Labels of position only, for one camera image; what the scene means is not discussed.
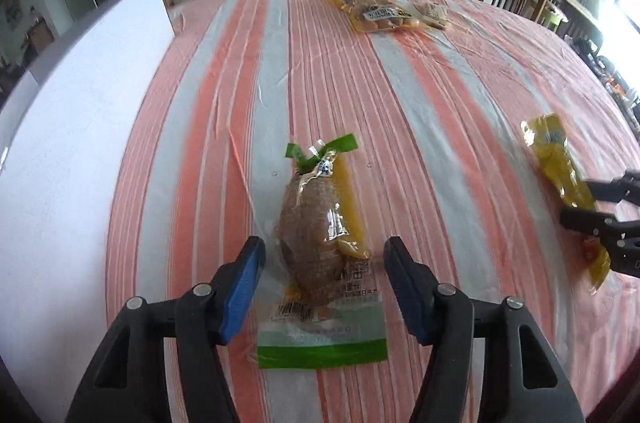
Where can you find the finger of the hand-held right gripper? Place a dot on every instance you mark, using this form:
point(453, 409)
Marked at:
point(590, 223)
point(612, 189)

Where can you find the long yellow translucent packet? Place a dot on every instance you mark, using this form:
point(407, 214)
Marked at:
point(550, 148)

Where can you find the yellow packet of brown eggs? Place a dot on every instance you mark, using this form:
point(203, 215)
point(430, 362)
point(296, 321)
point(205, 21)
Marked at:
point(370, 10)

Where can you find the green packet with brown snack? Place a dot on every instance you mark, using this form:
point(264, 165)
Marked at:
point(310, 243)

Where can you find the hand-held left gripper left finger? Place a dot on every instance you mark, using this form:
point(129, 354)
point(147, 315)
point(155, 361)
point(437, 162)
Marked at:
point(242, 285)

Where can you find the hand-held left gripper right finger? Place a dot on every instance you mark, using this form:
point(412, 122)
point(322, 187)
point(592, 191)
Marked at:
point(407, 285)

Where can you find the small beige snack packet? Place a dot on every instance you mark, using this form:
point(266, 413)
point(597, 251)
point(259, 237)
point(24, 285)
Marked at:
point(434, 14)

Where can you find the framed wall picture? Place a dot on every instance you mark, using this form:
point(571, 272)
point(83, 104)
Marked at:
point(13, 10)

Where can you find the white board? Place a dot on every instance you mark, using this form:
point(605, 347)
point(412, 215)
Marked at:
point(75, 128)

